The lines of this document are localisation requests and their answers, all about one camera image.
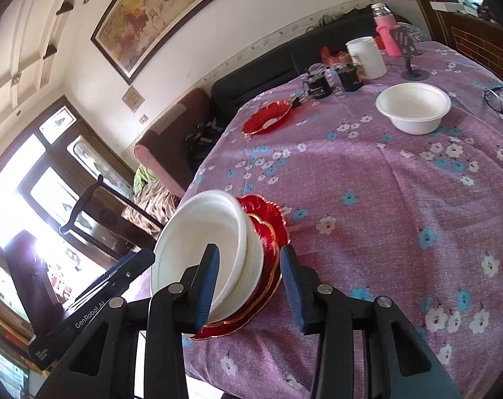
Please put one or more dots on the large red scalloped plate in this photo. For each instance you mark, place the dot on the large red scalloped plate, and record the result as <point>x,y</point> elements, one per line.
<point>259,203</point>

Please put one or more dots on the purple floral tablecloth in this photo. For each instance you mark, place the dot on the purple floral tablecloth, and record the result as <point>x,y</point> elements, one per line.
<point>380,216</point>

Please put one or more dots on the small red scalloped plate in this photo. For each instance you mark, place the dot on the small red scalloped plate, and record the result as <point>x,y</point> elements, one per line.
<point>259,118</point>

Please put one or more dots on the wooden glass door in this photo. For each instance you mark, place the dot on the wooden glass door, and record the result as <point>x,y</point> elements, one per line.
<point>81,131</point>

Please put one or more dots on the black device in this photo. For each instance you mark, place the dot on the black device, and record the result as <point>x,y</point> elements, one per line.
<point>320,87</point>

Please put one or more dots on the white flat box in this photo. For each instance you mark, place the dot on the white flat box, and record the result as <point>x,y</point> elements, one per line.
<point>446,6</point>

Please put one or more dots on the green cloth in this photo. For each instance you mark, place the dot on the green cloth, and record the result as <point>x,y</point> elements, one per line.
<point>145,178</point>

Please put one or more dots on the dark jar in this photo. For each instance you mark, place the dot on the dark jar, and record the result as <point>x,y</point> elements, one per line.
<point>351,79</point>

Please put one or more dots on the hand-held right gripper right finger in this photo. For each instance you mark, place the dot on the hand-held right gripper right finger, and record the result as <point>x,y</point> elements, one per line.
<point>293,286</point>

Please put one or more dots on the red plastic bag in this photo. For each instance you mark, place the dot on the red plastic bag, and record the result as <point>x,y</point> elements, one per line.
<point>328,56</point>

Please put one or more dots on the wooden cabinet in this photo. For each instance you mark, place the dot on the wooden cabinet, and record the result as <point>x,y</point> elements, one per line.
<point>463,37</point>

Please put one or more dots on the wall switch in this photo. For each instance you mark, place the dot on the wall switch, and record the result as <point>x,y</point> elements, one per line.
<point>143,119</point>

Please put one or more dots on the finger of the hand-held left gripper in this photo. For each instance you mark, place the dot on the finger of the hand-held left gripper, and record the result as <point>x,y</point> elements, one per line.
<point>139,268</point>
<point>128,259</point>

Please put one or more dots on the pile of black gadgets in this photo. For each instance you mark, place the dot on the pile of black gadgets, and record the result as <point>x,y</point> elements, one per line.
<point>201,137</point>

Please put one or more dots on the small framed picture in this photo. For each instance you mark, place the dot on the small framed picture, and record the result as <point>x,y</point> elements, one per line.
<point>133,98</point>

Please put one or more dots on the pink sleeved bottle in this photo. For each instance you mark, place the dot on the pink sleeved bottle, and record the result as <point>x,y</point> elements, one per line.
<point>388,33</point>

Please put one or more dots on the black phone stand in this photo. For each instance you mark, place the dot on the black phone stand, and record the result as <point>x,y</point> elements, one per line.
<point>415,75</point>

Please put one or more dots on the white bowl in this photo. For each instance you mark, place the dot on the white bowl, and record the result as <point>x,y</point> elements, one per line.
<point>417,120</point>
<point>246,237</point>
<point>180,241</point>

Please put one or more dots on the eyeglasses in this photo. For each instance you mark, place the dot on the eyeglasses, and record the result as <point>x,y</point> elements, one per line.
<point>486,99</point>

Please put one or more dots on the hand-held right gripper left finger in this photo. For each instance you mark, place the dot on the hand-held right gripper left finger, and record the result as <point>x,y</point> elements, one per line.
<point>207,282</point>

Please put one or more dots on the medium red scalloped plate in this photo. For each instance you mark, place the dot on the medium red scalloped plate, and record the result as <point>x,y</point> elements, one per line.
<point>261,237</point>

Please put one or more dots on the dark wooden chair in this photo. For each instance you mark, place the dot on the dark wooden chair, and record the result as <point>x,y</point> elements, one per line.
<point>87,199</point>

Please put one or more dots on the brown armchair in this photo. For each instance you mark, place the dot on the brown armchair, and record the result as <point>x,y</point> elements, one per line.
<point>168,145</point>

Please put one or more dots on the white plastic jar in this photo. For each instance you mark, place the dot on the white plastic jar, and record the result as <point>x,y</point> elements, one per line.
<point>369,60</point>

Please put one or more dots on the framed wall painting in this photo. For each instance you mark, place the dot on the framed wall painting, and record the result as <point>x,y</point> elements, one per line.
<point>151,16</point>

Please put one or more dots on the brown woven blanket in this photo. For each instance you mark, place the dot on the brown woven blanket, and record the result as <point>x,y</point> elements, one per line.
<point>151,208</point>

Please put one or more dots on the black sofa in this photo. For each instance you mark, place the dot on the black sofa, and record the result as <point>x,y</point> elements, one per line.
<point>255,75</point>

